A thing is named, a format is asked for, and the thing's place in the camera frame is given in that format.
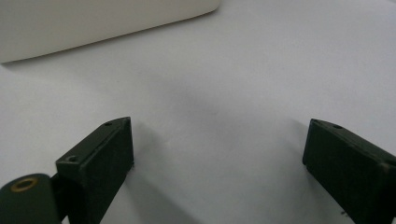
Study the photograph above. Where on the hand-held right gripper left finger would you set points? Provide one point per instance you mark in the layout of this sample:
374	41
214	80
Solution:
96	168

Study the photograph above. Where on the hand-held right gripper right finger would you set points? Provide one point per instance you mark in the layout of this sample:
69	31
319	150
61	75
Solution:
348	168

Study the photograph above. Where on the cream plastic tray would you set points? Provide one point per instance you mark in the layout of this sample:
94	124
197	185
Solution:
93	21

